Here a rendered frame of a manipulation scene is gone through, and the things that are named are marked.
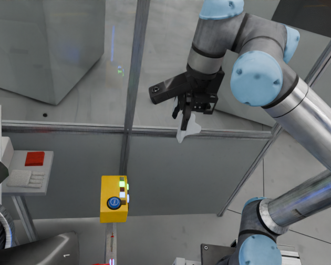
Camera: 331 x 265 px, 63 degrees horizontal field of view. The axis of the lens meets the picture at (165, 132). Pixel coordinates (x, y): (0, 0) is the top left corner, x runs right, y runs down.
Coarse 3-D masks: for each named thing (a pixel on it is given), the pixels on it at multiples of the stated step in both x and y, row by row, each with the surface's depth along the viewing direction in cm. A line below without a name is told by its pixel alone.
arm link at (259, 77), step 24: (264, 48) 42; (240, 72) 40; (264, 72) 38; (288, 72) 41; (240, 96) 42; (264, 96) 40; (288, 96) 41; (312, 96) 42; (288, 120) 44; (312, 120) 43; (312, 144) 45
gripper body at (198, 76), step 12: (192, 72) 59; (216, 72) 60; (204, 84) 63; (216, 84) 63; (180, 96) 67; (192, 96) 64; (204, 96) 64; (216, 96) 65; (180, 108) 67; (192, 108) 67; (204, 108) 68
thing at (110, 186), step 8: (104, 176) 107; (112, 176) 108; (120, 176) 108; (104, 184) 105; (112, 184) 105; (104, 192) 102; (112, 192) 103; (104, 200) 100; (120, 200) 101; (104, 208) 98; (112, 208) 98; (120, 208) 99; (104, 216) 99; (112, 216) 100; (120, 216) 101
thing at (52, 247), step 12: (48, 240) 76; (60, 240) 76; (72, 240) 77; (0, 252) 71; (12, 252) 72; (24, 252) 73; (36, 252) 73; (48, 252) 74; (60, 252) 75; (72, 252) 75; (0, 264) 69; (12, 264) 70; (24, 264) 71; (36, 264) 71; (48, 264) 72; (60, 264) 73; (72, 264) 74
